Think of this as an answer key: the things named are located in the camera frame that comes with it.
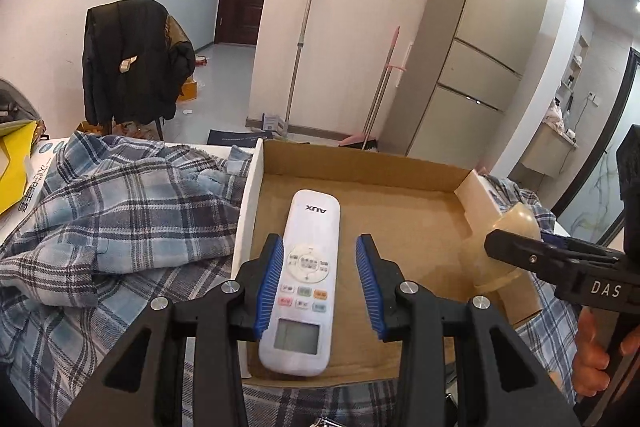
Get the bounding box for white remote control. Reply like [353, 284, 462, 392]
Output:
[258, 189, 342, 377]

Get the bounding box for yellow bag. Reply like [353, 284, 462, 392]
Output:
[0, 119, 38, 215]

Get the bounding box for white cabinet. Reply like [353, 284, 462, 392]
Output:
[520, 122, 578, 180]

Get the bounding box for chair with black jacket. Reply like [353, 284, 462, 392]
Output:
[82, 0, 197, 126]

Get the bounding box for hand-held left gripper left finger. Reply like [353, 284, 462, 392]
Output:
[60, 233, 286, 427]

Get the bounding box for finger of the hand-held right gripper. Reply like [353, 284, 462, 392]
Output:
[539, 231, 626, 258]
[484, 229, 625, 289]

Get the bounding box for dark floor mat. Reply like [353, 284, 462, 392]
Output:
[207, 129, 273, 146]

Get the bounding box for white printed box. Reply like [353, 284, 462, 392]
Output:
[0, 138, 71, 228]

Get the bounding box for beige refrigerator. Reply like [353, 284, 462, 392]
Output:
[379, 0, 555, 158]

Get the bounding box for blue plaid cloth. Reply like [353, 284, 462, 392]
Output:
[0, 131, 571, 427]

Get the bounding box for cardboard box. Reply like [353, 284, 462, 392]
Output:
[231, 138, 546, 388]

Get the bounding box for person's right hand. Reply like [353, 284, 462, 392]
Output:
[572, 307, 640, 400]

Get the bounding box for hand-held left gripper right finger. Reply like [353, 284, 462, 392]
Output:
[355, 233, 581, 427]

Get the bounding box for small blue white box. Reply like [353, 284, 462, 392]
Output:
[261, 112, 288, 135]

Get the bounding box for pink broom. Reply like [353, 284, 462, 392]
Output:
[340, 26, 401, 152]

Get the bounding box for grey handled mop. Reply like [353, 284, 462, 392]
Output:
[284, 0, 323, 132]

